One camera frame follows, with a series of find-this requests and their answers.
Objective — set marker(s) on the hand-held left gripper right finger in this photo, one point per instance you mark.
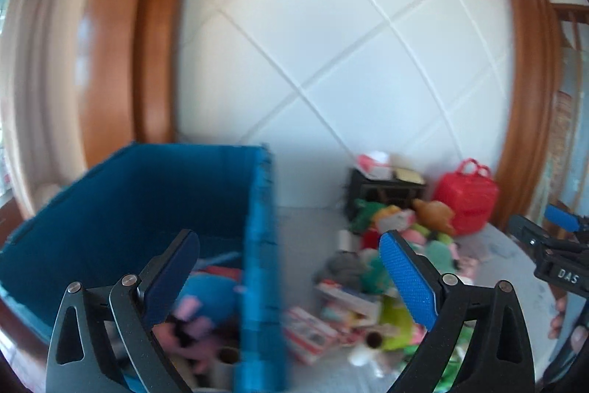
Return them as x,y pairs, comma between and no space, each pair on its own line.
407,278

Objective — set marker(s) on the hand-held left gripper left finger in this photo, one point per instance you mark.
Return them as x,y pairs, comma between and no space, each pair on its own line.
170,278

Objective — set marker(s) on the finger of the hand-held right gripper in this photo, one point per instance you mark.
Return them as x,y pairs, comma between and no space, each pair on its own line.
563,215
529,234

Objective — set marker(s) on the red white small box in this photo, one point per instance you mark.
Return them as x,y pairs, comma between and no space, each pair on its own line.
345,298

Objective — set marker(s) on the pink plush toy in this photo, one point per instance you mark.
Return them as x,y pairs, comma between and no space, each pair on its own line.
184,342

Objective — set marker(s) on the blue plastic crate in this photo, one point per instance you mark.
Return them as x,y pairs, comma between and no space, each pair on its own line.
138,199

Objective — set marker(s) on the person's right hand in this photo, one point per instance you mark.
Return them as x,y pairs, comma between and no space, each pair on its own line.
558,319

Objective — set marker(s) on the lime green object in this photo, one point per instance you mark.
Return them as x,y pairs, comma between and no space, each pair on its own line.
395,324

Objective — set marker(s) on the grey cloth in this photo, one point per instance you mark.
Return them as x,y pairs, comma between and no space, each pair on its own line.
340,268

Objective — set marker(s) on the brown teddy bear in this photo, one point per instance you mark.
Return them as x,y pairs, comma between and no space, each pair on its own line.
435,215

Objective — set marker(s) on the white paper roll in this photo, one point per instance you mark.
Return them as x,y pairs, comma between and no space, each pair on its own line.
346,241

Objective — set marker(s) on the red toy suitcase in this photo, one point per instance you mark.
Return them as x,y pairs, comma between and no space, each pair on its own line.
467,199

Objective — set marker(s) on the green frog plush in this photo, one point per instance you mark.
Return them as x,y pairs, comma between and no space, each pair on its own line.
366,213

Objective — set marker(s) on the black cardboard box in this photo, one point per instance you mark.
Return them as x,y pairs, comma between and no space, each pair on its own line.
386,192

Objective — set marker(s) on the yellow flat packet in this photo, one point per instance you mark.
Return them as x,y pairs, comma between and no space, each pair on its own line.
409,175

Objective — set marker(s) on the beige curtain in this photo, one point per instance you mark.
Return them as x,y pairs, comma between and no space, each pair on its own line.
41,75

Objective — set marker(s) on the wooden door frame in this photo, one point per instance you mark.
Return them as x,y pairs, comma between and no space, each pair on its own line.
524,98
119,52

